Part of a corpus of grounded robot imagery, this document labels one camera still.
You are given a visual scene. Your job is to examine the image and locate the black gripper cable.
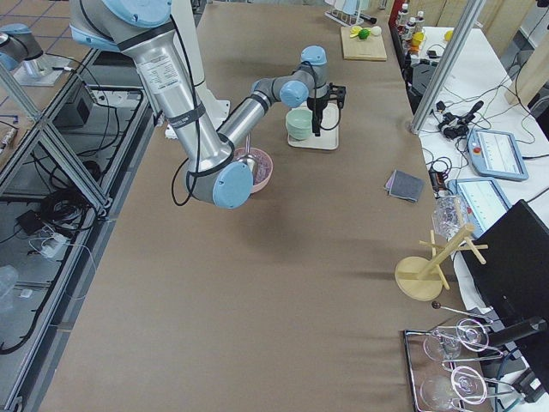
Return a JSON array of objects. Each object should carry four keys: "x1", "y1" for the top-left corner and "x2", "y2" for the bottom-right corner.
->
[{"x1": 299, "y1": 59, "x2": 347, "y2": 132}]

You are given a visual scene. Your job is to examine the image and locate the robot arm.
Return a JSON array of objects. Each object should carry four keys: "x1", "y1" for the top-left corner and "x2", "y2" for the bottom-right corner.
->
[
  {"x1": 69, "y1": 1, "x2": 329, "y2": 209},
  {"x1": 1, "y1": 23, "x2": 44, "y2": 71}
]

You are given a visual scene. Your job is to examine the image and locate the aluminium frame post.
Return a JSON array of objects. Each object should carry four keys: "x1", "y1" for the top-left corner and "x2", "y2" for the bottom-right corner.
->
[{"x1": 409, "y1": 0, "x2": 486, "y2": 136}]

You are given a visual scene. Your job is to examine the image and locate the green bowl on tray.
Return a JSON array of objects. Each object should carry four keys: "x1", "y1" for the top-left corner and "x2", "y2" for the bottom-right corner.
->
[{"x1": 288, "y1": 134, "x2": 310, "y2": 142}]

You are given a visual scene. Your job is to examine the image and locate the green bowl robot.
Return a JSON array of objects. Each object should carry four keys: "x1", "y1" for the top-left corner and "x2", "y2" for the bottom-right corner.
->
[
  {"x1": 286, "y1": 107, "x2": 312, "y2": 132},
  {"x1": 287, "y1": 127, "x2": 311, "y2": 136}
]

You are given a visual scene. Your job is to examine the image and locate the blue teach pendant tablet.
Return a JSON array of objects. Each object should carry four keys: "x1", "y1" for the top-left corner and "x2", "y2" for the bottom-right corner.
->
[{"x1": 468, "y1": 129, "x2": 529, "y2": 181}]

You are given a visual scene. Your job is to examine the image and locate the wooden cup tree stand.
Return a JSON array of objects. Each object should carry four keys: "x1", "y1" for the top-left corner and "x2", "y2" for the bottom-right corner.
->
[{"x1": 395, "y1": 201, "x2": 490, "y2": 300}]

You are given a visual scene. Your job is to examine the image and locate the wooden cutting board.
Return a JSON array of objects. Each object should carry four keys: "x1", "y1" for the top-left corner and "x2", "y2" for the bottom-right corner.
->
[{"x1": 340, "y1": 27, "x2": 387, "y2": 62}]

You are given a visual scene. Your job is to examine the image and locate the metal ice scoop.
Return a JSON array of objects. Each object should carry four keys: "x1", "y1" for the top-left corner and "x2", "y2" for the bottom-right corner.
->
[{"x1": 238, "y1": 135, "x2": 258, "y2": 178}]

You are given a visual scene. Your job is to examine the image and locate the white wire dish rack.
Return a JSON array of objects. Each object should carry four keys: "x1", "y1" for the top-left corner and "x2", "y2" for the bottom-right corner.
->
[{"x1": 324, "y1": 0, "x2": 377, "y2": 27}]

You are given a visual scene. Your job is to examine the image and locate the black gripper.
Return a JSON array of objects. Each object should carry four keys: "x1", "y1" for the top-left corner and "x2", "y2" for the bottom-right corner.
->
[{"x1": 306, "y1": 95, "x2": 329, "y2": 136}]

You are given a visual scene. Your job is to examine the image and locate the pink bowl with ice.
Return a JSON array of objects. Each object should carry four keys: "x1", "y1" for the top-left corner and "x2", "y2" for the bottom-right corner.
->
[{"x1": 250, "y1": 147, "x2": 274, "y2": 193}]

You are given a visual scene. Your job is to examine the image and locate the grey folded cloth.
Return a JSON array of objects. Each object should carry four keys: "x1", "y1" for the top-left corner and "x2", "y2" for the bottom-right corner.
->
[{"x1": 384, "y1": 169, "x2": 425, "y2": 203}]

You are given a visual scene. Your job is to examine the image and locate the black monitor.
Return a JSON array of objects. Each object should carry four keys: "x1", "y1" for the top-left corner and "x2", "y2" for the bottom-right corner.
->
[{"x1": 471, "y1": 199, "x2": 549, "y2": 357}]

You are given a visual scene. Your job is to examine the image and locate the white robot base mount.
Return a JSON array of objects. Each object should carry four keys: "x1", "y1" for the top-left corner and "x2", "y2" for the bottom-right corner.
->
[{"x1": 171, "y1": 0, "x2": 230, "y2": 129}]

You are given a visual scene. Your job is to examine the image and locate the cream rabbit tray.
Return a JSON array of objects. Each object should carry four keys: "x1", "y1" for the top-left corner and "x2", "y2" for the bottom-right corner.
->
[{"x1": 287, "y1": 102, "x2": 340, "y2": 150}]

